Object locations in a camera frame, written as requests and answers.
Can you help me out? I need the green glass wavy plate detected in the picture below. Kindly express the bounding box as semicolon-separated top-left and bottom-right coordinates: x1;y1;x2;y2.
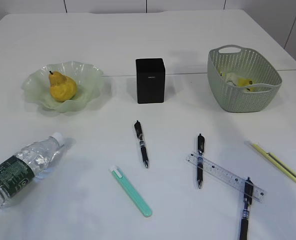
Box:
22;61;104;113

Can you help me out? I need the black pen under ruler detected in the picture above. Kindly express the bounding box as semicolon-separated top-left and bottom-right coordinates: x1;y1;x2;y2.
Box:
196;134;205;189

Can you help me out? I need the black pen near holder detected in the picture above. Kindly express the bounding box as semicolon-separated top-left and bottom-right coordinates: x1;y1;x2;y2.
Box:
134;120;149;169

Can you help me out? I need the yellow white waste paper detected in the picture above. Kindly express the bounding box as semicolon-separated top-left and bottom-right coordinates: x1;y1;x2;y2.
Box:
219;71;258;92

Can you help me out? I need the green plastic woven basket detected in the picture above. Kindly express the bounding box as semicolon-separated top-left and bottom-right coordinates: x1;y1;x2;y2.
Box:
207;45;282;113

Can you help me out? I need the teal utility knife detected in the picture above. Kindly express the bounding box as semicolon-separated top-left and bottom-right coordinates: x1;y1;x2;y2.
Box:
110;165;153;218

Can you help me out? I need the clear plastic ruler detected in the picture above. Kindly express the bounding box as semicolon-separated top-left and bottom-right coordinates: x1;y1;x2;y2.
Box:
186;152;266;203

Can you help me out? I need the yellow utility knife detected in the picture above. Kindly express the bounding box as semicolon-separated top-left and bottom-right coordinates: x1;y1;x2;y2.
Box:
246;141;296;183

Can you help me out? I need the clear plastic water bottle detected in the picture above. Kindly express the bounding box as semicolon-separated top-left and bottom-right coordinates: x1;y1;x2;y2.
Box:
0;132;66;208

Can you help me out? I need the black square pen holder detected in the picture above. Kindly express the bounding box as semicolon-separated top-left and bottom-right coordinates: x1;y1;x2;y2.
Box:
135;58;165;104

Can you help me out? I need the black pen over ruler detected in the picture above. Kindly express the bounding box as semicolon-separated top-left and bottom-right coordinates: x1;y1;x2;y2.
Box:
239;177;253;240

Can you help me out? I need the yellow pear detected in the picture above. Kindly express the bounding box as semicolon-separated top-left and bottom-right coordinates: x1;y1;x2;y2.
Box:
49;71;78;102

